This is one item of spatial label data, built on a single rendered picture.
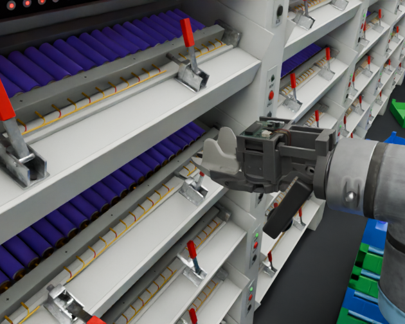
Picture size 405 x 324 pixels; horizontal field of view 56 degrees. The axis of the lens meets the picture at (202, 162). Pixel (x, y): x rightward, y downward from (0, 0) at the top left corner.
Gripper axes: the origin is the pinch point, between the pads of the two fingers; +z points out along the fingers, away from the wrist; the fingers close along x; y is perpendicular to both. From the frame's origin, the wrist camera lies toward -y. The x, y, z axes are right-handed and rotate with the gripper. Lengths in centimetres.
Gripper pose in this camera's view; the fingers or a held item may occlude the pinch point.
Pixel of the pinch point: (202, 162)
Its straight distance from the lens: 58.9
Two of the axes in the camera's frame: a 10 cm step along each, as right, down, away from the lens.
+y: -1.3, -8.8, -4.6
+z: -8.3, -1.6, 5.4
